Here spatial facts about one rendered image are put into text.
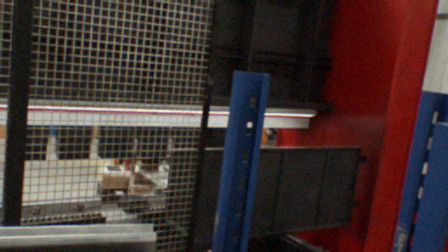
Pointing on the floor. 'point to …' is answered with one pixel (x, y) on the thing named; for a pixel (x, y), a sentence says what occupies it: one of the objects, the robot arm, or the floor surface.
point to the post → (17, 112)
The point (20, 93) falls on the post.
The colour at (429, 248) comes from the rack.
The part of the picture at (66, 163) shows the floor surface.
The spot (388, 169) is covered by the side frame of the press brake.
